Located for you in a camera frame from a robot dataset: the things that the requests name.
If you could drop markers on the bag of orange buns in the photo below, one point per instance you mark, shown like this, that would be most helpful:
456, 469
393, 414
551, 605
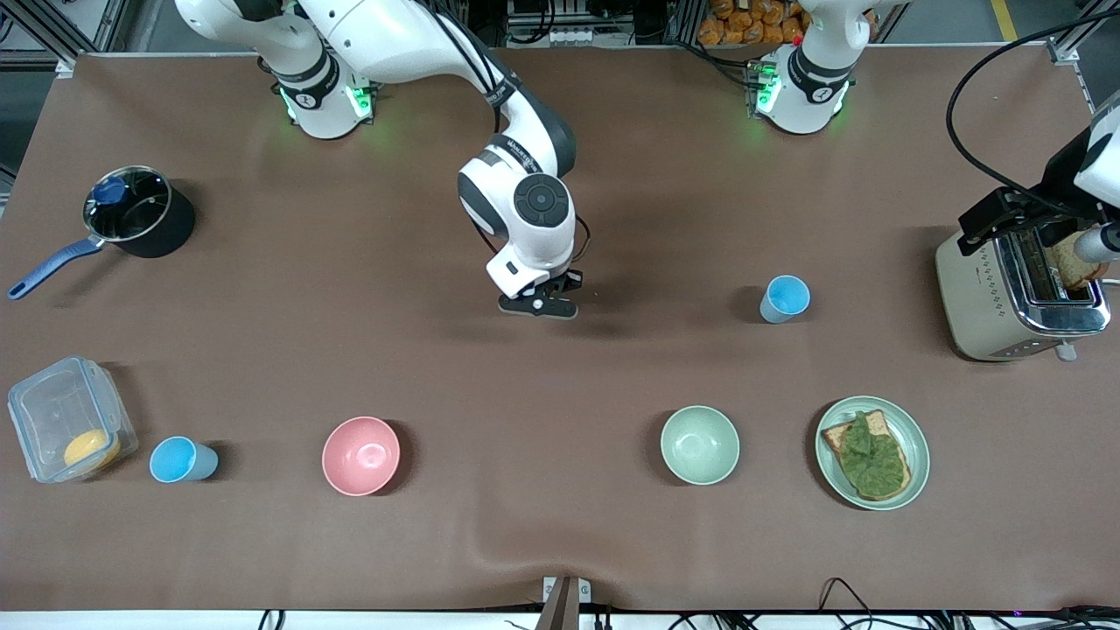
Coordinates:
752, 22

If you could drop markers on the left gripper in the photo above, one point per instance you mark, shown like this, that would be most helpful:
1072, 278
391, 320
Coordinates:
1056, 176

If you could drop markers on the glass lid with blue knob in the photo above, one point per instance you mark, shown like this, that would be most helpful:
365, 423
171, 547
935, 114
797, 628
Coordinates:
131, 206

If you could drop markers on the green round plate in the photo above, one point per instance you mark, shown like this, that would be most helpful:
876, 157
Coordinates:
917, 455

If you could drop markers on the white power strip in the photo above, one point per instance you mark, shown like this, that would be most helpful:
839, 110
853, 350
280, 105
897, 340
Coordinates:
573, 36

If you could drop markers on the brown table cover mat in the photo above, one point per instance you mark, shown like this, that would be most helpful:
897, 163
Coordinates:
560, 525

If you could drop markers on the pale bread slice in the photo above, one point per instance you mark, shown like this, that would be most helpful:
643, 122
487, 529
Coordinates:
1072, 267

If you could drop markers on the yellow round food piece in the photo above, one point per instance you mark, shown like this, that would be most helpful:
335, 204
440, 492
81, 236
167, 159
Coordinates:
91, 449

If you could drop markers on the green lettuce leaf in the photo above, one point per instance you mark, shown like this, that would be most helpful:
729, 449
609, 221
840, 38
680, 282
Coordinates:
875, 459

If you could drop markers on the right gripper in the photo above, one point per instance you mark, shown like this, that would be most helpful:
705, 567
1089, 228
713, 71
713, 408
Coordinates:
566, 281

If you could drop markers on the clear plastic food container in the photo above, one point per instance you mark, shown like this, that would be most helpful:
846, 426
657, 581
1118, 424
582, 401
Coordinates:
52, 411

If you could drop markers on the pink bowl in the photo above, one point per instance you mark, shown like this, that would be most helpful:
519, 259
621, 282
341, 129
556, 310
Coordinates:
360, 455

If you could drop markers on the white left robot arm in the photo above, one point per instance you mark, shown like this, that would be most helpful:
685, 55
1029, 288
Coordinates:
814, 83

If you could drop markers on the beige and chrome toaster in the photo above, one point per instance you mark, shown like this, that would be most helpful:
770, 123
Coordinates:
980, 306

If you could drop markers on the brown toast slice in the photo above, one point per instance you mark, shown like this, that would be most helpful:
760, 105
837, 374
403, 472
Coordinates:
836, 436

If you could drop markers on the green bowl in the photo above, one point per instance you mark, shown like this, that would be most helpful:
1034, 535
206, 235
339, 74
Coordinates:
700, 444

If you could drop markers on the blue plastic cup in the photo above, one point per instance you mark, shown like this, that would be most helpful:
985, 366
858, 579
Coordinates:
785, 297
179, 460

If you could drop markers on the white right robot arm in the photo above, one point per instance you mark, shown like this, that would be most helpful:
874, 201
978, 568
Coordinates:
394, 35

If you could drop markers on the aluminium frame profile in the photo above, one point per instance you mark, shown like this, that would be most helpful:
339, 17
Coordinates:
1072, 48
52, 35

